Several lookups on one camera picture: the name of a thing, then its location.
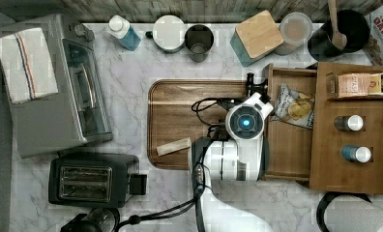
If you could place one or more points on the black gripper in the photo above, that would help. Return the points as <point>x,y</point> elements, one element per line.
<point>261,88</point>

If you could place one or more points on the wooden drawer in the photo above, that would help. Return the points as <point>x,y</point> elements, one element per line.
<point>290,146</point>

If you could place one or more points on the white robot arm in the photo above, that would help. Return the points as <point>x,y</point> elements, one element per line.
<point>237,151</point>

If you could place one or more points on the round black robot base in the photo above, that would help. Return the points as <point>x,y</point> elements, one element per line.
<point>348,212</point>

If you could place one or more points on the wooden drawer cabinet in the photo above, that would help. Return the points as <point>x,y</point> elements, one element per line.
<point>329,170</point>

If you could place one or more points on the chip snack bag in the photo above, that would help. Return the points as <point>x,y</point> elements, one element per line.
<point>294,107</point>

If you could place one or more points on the teal box with bamboo lid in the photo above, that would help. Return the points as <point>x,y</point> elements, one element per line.
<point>255,38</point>

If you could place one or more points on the clear plastic lidded container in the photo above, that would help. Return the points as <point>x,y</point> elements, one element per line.
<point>295,29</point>

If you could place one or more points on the grey metal cup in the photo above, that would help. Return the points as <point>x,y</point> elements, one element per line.
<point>198,40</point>

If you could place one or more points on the wooden serving tray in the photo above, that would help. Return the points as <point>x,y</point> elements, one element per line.
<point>170,115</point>

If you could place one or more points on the brown tea bag packets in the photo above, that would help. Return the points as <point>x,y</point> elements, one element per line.
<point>353,85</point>

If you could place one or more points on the small wooden block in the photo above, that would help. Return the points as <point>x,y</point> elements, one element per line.
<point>174,146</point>

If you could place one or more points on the wooden spoon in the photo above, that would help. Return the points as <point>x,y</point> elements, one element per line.
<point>339,40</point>

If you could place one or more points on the dark pepper canister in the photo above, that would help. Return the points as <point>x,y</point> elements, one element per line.
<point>349,123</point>

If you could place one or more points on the black pot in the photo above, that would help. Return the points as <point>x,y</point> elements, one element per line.
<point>350,23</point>

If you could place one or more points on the blue salt canister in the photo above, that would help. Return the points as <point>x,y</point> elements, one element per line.
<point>356,153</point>

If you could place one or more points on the colourful tea bag packets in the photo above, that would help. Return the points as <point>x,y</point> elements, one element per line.
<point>376,84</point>

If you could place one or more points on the blue bottle white cap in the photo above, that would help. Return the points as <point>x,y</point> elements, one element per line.
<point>123,32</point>

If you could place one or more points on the silver toaster oven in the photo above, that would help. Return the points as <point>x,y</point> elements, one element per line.
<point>76,115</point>

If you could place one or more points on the black toaster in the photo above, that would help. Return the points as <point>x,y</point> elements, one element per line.
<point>95,180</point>

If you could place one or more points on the striped white dish towel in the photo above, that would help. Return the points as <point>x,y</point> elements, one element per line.
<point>27,66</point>

